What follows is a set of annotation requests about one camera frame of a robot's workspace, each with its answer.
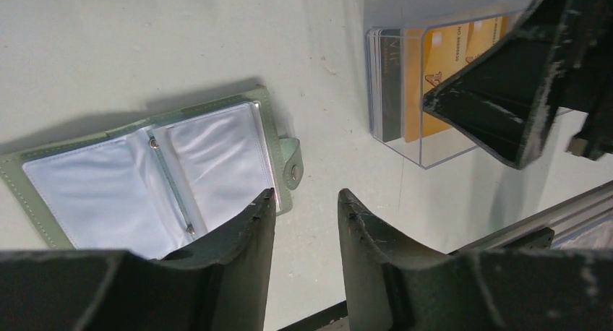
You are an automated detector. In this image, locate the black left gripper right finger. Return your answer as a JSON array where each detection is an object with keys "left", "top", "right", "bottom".
[{"left": 338, "top": 189, "right": 612, "bottom": 330}]

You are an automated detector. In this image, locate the gold card stack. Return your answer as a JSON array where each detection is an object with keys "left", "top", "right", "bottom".
[{"left": 403, "top": 15, "right": 510, "bottom": 142}]

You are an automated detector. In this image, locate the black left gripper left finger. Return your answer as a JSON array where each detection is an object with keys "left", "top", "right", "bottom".
[{"left": 1, "top": 189, "right": 276, "bottom": 330}]

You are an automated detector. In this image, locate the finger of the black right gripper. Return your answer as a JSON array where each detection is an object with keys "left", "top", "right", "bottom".
[{"left": 423, "top": 0, "right": 612, "bottom": 170}]

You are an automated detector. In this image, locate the clear plastic card box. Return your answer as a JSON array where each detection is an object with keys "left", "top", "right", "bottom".
[{"left": 366, "top": 9, "right": 552, "bottom": 167}]

